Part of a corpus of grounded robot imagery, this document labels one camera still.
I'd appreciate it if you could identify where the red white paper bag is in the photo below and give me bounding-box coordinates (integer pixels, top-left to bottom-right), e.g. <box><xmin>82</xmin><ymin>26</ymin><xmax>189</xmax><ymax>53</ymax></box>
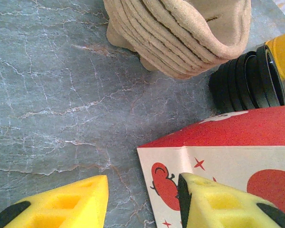
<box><xmin>136</xmin><ymin>105</ymin><xmax>285</xmax><ymax>228</ymax></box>

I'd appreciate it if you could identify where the black cup lid stack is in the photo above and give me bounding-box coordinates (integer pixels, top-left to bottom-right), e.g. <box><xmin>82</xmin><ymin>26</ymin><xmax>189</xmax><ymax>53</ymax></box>
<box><xmin>208</xmin><ymin>44</ymin><xmax>285</xmax><ymax>115</ymax></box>

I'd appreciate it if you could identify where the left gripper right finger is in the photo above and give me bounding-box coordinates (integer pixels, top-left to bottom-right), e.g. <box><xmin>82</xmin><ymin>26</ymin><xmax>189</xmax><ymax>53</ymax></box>
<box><xmin>177</xmin><ymin>172</ymin><xmax>285</xmax><ymax>228</ymax></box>

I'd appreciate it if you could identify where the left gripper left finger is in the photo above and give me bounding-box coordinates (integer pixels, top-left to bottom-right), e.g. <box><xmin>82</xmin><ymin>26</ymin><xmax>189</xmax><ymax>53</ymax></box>
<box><xmin>0</xmin><ymin>175</ymin><xmax>109</xmax><ymax>228</ymax></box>

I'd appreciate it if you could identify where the yellow straw holder cup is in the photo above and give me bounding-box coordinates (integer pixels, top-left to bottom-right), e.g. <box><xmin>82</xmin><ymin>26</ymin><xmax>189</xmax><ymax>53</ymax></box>
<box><xmin>264</xmin><ymin>30</ymin><xmax>285</xmax><ymax>80</ymax></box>

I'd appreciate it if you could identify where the brown pulp cup carrier stack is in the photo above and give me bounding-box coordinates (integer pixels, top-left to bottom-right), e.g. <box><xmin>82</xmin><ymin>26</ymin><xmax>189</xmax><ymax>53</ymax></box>
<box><xmin>102</xmin><ymin>0</ymin><xmax>252</xmax><ymax>80</ymax></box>

